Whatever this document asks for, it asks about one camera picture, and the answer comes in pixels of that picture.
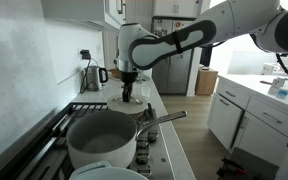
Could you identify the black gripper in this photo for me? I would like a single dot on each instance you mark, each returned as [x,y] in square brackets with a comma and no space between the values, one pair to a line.
[129,76]

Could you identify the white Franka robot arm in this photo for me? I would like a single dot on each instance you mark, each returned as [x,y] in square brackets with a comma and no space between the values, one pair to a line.
[217,20]

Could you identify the steel stove knob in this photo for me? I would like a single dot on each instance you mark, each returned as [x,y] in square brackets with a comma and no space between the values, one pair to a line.
[152,134]
[143,144]
[144,170]
[142,156]

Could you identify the clear plastic cup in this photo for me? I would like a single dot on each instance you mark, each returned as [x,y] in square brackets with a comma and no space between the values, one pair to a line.
[145,92]

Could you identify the steel electric kettle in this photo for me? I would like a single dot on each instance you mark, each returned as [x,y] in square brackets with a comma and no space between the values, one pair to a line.
[94,78]

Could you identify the stainless steel refrigerator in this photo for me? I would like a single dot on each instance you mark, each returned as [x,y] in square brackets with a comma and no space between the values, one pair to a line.
[170,76]

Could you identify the steel gas cooktop black grates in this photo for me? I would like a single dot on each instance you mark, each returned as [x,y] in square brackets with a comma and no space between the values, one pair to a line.
[158,156]

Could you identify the black monitor screen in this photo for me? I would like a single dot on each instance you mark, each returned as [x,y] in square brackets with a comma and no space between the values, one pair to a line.
[206,56]

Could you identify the white bowl rim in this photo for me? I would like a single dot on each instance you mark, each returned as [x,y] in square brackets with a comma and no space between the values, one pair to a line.
[107,174]

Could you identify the white narrow overhead cabinet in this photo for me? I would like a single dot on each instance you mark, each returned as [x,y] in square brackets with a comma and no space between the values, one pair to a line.
[170,7]

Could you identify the white kitchen island cabinet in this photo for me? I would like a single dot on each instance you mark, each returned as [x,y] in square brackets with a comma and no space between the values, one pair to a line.
[227,120]

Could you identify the black red floor equipment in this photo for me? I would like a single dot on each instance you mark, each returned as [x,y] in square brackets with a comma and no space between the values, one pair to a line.
[230,168]

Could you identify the white countertop appliance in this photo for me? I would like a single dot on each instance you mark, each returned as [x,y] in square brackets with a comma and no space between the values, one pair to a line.
[269,69]

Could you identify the blue white packet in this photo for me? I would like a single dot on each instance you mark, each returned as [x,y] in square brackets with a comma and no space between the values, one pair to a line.
[282,92]

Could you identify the black wall plug adapter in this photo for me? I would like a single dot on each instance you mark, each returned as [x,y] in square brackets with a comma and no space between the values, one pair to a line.
[85,54]

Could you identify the white upper wall cabinets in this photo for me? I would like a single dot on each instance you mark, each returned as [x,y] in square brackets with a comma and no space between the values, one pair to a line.
[77,10]

